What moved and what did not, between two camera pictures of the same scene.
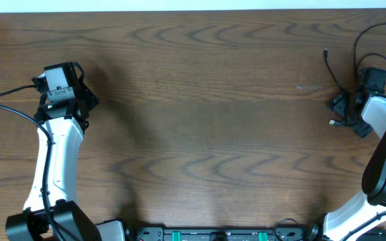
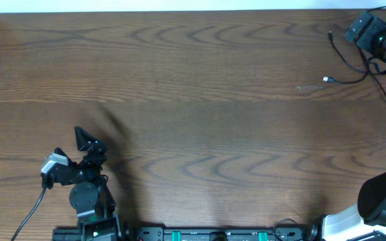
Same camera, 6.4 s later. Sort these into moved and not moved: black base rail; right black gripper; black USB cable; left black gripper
Moved: left black gripper; black USB cable; right black gripper
Not moved: black base rail
